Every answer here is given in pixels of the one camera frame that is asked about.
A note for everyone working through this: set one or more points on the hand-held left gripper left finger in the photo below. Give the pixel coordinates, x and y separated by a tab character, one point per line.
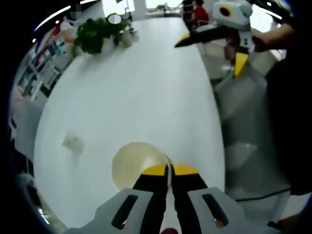
117	214

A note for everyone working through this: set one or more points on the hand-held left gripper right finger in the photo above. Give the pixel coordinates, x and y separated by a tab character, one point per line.
209	214

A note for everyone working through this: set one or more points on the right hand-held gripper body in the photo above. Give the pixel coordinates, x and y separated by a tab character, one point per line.
236	17

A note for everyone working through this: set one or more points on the white paper cup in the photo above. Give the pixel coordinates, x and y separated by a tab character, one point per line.
131	165
74	145

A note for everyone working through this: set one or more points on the person's right hand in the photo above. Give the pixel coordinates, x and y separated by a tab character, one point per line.
259	45

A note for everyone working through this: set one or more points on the person's left hand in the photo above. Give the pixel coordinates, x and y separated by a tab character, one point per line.
169	231

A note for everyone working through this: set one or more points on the light grey office chair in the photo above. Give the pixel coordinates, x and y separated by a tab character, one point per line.
243	109

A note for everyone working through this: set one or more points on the person's dark clothing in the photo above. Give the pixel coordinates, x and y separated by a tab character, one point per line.
292	122

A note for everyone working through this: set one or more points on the small beige pot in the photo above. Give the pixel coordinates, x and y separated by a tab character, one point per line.
129	40

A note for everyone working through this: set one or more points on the green potted plant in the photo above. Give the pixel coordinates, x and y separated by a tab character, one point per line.
95	34

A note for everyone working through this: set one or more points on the long curved ceiling light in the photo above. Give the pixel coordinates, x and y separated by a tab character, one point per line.
53	14

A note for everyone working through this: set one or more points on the white wall shelves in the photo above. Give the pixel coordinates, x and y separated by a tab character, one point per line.
36	68

